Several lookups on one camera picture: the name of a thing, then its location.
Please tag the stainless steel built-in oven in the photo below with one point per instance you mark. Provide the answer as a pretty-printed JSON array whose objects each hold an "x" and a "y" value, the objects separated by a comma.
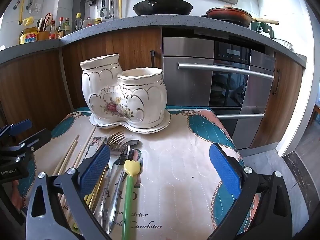
[{"x": 195, "y": 80}]

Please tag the red-capped sauce bottle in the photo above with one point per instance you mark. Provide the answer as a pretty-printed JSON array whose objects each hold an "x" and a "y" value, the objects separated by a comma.
[{"x": 52, "y": 31}]

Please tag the thin wooden chopstick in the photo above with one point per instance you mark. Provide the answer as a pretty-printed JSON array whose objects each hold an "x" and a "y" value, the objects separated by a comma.
[{"x": 86, "y": 145}]

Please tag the red frying pan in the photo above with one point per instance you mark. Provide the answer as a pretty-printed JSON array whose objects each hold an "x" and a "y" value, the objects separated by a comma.
[{"x": 228, "y": 15}]

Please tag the hanging yellow spatula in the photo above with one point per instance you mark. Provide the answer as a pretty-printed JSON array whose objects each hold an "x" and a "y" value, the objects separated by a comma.
[{"x": 120, "y": 5}]

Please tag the grey stone kitchen counter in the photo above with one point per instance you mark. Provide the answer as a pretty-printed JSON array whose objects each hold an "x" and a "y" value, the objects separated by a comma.
[{"x": 140, "y": 21}]

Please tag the white ceramic holder tray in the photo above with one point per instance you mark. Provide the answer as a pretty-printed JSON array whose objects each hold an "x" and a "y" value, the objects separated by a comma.
[{"x": 155, "y": 127}]

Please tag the silver fork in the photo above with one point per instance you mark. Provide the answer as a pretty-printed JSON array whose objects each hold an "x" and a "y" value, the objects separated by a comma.
[
  {"x": 118, "y": 147},
  {"x": 115, "y": 135}
]

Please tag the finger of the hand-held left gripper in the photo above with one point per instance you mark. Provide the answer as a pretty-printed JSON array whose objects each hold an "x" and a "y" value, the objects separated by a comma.
[
  {"x": 22, "y": 125},
  {"x": 37, "y": 137}
]

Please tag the clear yellow-capped bottle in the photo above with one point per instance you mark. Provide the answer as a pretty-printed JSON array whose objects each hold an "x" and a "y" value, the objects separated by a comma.
[{"x": 78, "y": 23}]

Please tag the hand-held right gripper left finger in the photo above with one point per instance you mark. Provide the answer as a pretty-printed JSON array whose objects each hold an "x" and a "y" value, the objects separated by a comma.
[{"x": 95, "y": 166}]

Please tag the silver spoon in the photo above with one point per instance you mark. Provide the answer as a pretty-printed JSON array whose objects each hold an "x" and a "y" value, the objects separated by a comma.
[
  {"x": 132, "y": 142},
  {"x": 139, "y": 158}
]

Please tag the printed quilted table cloth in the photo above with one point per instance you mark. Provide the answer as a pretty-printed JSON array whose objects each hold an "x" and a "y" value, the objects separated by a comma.
[{"x": 180, "y": 180}]

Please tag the wooden chair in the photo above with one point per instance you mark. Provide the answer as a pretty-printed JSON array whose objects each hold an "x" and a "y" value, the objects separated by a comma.
[{"x": 317, "y": 112}]

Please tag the wooden kitchen cabinet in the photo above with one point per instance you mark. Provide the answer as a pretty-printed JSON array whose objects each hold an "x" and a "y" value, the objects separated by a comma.
[{"x": 120, "y": 50}]

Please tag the green-capped sauce bottle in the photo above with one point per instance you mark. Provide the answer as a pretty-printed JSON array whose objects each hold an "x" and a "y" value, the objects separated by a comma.
[{"x": 67, "y": 27}]

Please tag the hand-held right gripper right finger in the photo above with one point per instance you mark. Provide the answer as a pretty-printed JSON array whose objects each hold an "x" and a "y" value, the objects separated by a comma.
[{"x": 225, "y": 170}]

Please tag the dark sauce bottle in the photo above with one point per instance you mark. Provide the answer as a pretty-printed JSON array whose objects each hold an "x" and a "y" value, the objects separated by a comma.
[{"x": 60, "y": 30}]

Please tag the narrow wooden cabinet door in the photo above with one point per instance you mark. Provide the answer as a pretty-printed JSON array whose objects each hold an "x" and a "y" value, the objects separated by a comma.
[{"x": 277, "y": 100}]

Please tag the wooden knife block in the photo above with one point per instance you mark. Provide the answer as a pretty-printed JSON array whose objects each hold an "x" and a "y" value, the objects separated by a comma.
[{"x": 44, "y": 30}]

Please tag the yellow oil jug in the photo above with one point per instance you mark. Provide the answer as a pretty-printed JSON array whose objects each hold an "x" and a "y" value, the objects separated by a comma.
[{"x": 28, "y": 35}]

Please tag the white dish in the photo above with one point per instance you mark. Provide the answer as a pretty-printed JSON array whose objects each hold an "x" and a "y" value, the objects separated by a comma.
[{"x": 282, "y": 43}]

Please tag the white ceramic floral utensil holder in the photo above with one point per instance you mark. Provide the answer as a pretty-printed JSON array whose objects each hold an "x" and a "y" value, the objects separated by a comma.
[{"x": 125, "y": 97}]

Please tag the green yellow plastic spoon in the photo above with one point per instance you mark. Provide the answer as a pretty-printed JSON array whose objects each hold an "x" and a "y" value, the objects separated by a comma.
[{"x": 128, "y": 200}]

